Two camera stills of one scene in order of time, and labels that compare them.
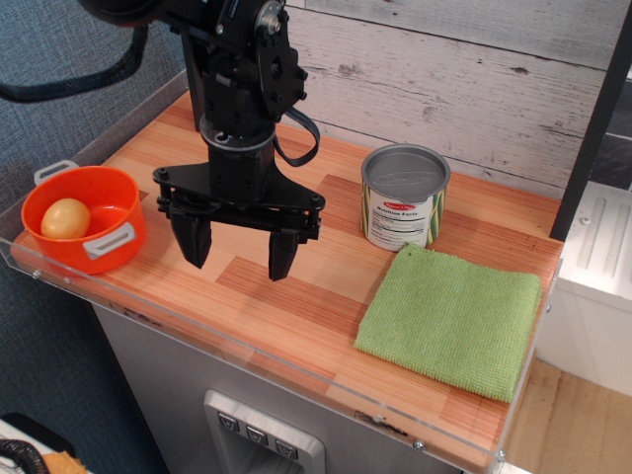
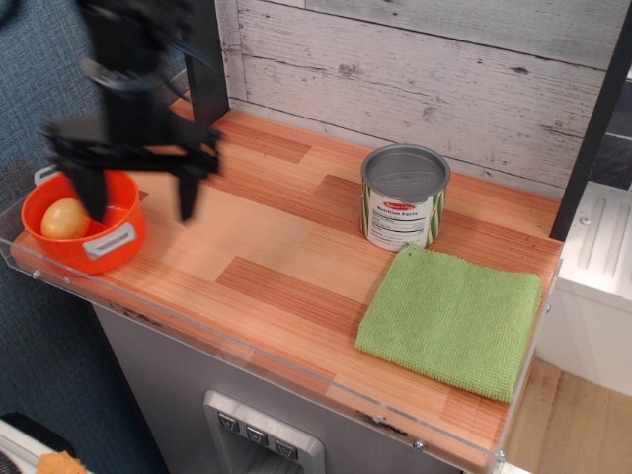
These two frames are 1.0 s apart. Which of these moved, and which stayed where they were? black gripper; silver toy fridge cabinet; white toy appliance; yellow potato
Moved: black gripper
Stayed: yellow potato; white toy appliance; silver toy fridge cabinet
